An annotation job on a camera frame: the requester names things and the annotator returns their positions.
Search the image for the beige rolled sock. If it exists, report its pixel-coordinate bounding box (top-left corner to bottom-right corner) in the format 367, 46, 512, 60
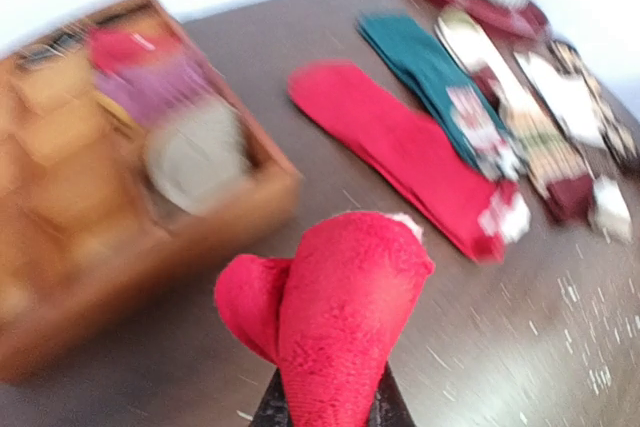
145, 97, 251, 215

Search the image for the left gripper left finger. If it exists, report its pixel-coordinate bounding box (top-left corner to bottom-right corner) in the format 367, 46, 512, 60
249, 369, 293, 427

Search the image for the beige argyle sock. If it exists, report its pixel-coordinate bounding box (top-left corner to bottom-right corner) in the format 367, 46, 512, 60
547, 38, 639, 175

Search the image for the beige brown sock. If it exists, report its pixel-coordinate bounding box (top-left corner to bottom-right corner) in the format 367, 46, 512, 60
512, 44, 634, 243

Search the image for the wooden compartment tray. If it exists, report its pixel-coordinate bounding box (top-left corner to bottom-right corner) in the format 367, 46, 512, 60
1, 0, 300, 384

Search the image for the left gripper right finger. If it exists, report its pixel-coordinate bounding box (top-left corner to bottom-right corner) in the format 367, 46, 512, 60
367, 364, 416, 427

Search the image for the beige striped sock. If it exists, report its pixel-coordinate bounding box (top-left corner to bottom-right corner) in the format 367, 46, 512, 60
435, 6, 593, 222

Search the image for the red rolled sock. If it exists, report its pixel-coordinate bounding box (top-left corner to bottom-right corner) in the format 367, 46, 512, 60
88, 28, 185, 76

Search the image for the teal reindeer sock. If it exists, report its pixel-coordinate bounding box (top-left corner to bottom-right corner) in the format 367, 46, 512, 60
357, 13, 526, 181

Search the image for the red sock with beige toe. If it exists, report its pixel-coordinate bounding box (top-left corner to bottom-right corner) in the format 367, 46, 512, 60
214, 211, 434, 426

